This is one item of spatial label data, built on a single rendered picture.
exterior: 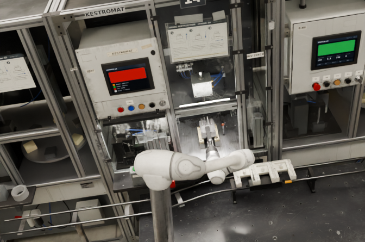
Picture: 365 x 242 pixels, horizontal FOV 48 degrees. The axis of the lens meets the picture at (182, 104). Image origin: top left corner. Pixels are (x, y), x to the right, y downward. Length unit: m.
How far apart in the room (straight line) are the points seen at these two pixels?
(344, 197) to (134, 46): 1.59
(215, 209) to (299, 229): 0.52
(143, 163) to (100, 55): 0.62
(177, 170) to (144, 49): 0.67
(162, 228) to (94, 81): 0.84
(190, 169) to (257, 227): 0.90
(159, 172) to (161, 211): 0.24
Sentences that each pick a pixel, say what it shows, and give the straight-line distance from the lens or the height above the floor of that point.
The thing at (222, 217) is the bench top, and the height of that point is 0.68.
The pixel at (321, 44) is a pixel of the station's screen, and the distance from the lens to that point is 2.29.
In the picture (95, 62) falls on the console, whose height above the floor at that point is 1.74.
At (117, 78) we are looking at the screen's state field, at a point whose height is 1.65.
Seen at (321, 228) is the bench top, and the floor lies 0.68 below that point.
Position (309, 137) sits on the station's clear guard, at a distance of 2.75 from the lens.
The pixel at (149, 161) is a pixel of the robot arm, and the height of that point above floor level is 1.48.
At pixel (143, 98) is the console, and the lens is 2.32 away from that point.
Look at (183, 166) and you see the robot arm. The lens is 1.84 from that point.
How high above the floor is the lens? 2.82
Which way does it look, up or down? 38 degrees down
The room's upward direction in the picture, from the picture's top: 10 degrees counter-clockwise
